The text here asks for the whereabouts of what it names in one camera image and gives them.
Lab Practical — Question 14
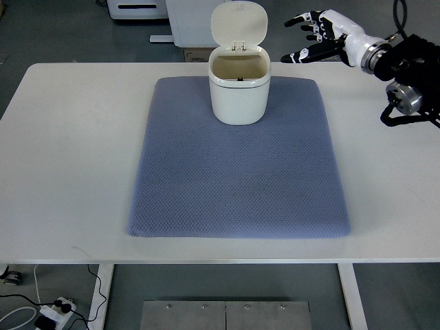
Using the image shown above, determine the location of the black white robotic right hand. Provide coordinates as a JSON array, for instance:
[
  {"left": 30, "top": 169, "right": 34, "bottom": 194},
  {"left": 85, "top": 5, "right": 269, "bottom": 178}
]
[{"left": 280, "top": 10, "right": 391, "bottom": 74}]

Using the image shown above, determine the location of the white power strip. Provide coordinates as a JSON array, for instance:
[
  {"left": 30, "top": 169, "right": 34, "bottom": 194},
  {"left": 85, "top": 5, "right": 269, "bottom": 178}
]
[{"left": 34, "top": 297, "right": 76, "bottom": 330}]

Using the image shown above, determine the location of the white cable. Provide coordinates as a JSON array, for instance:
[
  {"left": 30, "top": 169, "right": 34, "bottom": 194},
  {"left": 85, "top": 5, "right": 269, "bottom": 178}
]
[{"left": 0, "top": 263, "right": 44, "bottom": 330}]

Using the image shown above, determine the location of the white cabinet furniture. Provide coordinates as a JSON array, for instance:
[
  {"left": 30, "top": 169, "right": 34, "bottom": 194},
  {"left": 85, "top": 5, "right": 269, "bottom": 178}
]
[{"left": 149, "top": 0, "right": 224, "bottom": 48}]

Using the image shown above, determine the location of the grey metal floor plate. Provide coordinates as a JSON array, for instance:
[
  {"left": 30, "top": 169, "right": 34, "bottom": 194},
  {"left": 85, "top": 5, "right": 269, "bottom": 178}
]
[{"left": 140, "top": 300, "right": 312, "bottom": 329}]

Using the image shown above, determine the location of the white appliance with slot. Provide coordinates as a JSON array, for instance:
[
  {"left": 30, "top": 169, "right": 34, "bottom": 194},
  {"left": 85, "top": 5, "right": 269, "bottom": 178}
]
[{"left": 107, "top": 0, "right": 168, "bottom": 20}]

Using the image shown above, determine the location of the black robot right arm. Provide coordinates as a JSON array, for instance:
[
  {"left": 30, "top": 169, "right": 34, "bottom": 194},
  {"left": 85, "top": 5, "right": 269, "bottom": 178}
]
[{"left": 362, "top": 1, "right": 439, "bottom": 127}]

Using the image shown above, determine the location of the cardboard box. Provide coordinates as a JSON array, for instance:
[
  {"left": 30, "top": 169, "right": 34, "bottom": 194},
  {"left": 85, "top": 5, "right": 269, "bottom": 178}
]
[{"left": 184, "top": 47, "right": 213, "bottom": 63}]

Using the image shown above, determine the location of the white table left leg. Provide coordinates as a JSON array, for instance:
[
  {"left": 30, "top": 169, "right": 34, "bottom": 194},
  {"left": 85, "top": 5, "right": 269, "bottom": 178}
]
[{"left": 88, "top": 263, "right": 114, "bottom": 330}]

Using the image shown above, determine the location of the black power cable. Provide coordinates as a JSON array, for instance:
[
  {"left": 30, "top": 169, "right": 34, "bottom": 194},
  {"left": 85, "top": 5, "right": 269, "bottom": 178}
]
[{"left": 70, "top": 263, "right": 108, "bottom": 330}]

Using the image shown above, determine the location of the white table right leg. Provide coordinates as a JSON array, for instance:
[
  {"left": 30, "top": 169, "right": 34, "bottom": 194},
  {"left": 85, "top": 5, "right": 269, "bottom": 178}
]
[{"left": 338, "top": 263, "right": 368, "bottom": 330}]

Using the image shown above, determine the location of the blue quilted mat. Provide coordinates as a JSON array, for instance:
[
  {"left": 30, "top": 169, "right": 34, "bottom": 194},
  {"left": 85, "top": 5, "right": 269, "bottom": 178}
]
[{"left": 127, "top": 76, "right": 350, "bottom": 239}]

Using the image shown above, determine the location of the white trash bin with lid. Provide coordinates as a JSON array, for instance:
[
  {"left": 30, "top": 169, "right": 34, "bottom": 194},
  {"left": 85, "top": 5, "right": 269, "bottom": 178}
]
[{"left": 208, "top": 1, "right": 271, "bottom": 125}]

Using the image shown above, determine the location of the white table leg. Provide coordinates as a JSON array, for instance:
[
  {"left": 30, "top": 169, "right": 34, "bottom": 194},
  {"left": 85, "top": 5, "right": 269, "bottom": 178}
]
[
  {"left": 338, "top": 263, "right": 368, "bottom": 330},
  {"left": 88, "top": 263, "right": 114, "bottom": 330}
]

